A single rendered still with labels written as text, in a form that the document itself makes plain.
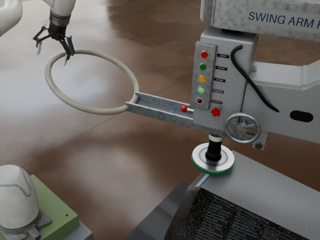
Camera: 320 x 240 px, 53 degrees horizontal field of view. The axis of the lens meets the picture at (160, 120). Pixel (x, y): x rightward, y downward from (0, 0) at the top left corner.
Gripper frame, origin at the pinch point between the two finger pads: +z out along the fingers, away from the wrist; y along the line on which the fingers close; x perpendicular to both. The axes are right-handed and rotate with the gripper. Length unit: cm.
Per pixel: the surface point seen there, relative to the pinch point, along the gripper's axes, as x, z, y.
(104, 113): -21.4, 2.1, 34.2
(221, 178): -28, 8, 99
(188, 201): -38, 21, 88
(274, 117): -29, -38, 98
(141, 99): -1.4, 2.4, 49.0
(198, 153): -17, 8, 86
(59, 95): -21.5, 1.7, 12.7
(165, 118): -16, -4, 62
